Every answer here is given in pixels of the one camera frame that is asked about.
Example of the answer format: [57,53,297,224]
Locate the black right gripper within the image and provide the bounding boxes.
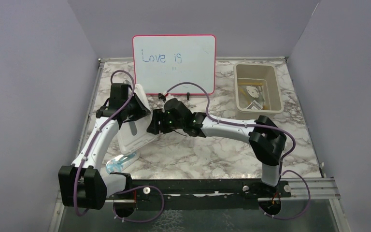
[146,109,185,135]

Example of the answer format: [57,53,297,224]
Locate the white plastic container lid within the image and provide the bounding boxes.
[117,84,157,155]

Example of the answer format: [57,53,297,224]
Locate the small bag black granules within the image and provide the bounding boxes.
[246,100,264,110]

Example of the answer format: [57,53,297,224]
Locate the bag of filter paper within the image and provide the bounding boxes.
[244,85,264,104]

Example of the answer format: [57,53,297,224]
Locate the yellow rubber tubing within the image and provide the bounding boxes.
[239,84,264,104]

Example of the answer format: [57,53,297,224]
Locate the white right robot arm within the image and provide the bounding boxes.
[147,98,286,197]

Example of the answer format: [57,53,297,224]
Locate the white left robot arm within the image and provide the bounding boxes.
[58,83,156,210]

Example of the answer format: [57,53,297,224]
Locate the pink framed whiteboard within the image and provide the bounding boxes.
[132,34,216,95]

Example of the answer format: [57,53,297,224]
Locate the blue item blister pack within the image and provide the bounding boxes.
[105,152,140,174]

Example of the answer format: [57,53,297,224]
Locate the beige plastic bin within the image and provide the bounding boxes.
[234,63,284,119]

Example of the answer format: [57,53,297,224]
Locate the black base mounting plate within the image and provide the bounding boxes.
[106,178,291,211]

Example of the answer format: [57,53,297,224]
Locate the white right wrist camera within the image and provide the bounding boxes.
[158,92,171,102]

